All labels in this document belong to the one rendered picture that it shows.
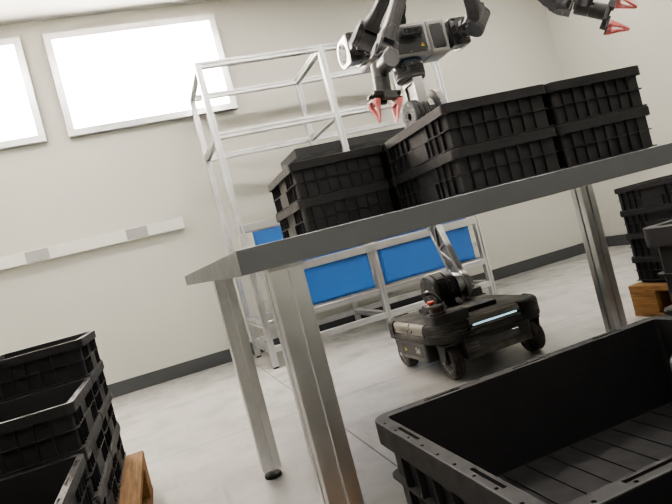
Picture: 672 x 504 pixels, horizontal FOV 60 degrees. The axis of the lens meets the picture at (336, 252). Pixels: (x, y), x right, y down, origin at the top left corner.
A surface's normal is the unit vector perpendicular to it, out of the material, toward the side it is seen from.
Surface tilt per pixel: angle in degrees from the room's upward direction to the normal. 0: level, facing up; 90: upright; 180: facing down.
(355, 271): 90
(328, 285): 90
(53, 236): 90
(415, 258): 90
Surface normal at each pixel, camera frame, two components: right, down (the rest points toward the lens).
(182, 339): 0.29, -0.07
